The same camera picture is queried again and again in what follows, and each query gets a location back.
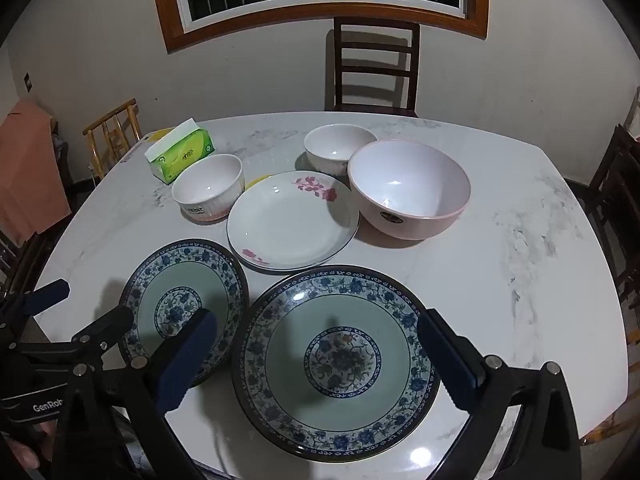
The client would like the large blue patterned plate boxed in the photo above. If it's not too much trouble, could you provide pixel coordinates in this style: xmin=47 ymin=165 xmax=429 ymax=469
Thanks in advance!
xmin=231 ymin=265 xmax=443 ymax=463

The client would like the small blue patterned plate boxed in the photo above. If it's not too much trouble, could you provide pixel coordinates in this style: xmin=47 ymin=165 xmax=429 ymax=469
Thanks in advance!
xmin=118 ymin=238 xmax=250 ymax=388

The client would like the white pink-flowered plate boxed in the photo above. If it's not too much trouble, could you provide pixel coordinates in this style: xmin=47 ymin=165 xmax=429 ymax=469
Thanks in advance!
xmin=226 ymin=171 xmax=361 ymax=273

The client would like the pink cloth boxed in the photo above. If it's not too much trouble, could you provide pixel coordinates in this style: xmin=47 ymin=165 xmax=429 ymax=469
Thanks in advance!
xmin=0 ymin=99 xmax=73 ymax=248

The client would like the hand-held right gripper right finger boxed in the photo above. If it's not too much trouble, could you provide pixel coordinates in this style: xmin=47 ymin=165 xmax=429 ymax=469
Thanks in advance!
xmin=417 ymin=309 xmax=583 ymax=480

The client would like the white ribbed bowl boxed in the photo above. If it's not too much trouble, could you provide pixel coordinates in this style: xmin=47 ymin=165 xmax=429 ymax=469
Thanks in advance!
xmin=304 ymin=124 xmax=378 ymax=177
xmin=171 ymin=153 xmax=245 ymax=222

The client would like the green tissue box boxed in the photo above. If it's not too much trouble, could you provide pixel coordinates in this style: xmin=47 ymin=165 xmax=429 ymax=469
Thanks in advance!
xmin=144 ymin=118 xmax=216 ymax=184

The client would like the bamboo chair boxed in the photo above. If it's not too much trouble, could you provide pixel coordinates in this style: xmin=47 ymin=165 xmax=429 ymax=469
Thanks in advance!
xmin=82 ymin=98 xmax=145 ymax=181

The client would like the dark wooden slatted chair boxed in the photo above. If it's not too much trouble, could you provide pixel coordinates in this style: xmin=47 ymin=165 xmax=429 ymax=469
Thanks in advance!
xmin=325 ymin=16 xmax=422 ymax=119

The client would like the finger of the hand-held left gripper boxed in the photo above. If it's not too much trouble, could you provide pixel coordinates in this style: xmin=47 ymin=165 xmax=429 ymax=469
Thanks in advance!
xmin=0 ymin=280 xmax=71 ymax=321
xmin=70 ymin=306 xmax=135 ymax=367

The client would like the person's left hand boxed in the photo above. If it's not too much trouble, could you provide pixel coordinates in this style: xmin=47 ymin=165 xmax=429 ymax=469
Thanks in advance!
xmin=0 ymin=420 xmax=56 ymax=471

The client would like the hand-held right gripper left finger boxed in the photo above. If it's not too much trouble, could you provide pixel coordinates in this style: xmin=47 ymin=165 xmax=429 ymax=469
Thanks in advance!
xmin=50 ymin=308 xmax=218 ymax=480

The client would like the wooden framed barred window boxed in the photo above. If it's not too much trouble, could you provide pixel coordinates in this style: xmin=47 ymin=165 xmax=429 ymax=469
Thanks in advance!
xmin=149 ymin=0 xmax=490 ymax=53

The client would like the large pink bowl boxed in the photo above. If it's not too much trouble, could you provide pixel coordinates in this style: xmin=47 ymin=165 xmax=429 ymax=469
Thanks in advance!
xmin=347 ymin=139 xmax=472 ymax=241

